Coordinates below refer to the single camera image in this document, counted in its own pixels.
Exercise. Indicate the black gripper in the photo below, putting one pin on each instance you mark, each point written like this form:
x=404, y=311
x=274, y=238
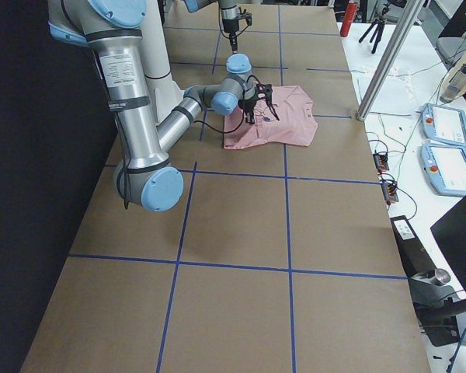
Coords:
x=247, y=104
x=230, y=27

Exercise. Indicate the pink Snoopy t-shirt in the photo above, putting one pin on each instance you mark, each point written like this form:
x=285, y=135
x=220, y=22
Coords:
x=293, y=123

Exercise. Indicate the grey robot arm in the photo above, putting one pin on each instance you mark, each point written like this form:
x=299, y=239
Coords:
x=222, y=5
x=150, y=110

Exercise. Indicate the red bottle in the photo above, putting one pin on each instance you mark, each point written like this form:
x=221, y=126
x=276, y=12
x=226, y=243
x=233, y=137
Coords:
x=348, y=18

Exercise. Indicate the black tripod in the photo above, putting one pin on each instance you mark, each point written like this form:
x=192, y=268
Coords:
x=377, y=27

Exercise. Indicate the upper orange circuit board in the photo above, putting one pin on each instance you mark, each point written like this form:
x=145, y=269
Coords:
x=381, y=161

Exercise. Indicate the orange circuit board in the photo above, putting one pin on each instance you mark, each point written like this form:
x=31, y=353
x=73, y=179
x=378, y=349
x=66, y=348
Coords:
x=389, y=190
x=381, y=161

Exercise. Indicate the lower orange circuit board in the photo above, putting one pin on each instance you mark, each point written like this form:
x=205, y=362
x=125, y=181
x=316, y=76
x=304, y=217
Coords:
x=389, y=190

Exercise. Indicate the upper teach pendant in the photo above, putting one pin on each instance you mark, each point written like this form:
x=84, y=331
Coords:
x=444, y=124

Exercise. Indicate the teach pendant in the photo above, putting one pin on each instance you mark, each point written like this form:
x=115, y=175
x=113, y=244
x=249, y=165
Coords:
x=445, y=168
x=444, y=124

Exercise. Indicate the clear water bottle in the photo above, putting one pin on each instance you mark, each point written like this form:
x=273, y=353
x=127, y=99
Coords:
x=454, y=85

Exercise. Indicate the lower teach pendant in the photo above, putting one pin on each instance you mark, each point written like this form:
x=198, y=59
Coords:
x=445, y=168

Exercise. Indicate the black box white label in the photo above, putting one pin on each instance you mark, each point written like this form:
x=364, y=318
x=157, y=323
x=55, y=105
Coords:
x=414, y=257

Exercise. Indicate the black monitor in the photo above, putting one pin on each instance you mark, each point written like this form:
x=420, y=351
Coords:
x=449, y=233

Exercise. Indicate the aluminium frame post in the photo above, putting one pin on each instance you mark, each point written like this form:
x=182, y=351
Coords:
x=400, y=33

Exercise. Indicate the metal camera stand clamp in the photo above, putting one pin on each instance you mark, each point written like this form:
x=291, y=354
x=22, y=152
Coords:
x=440, y=309

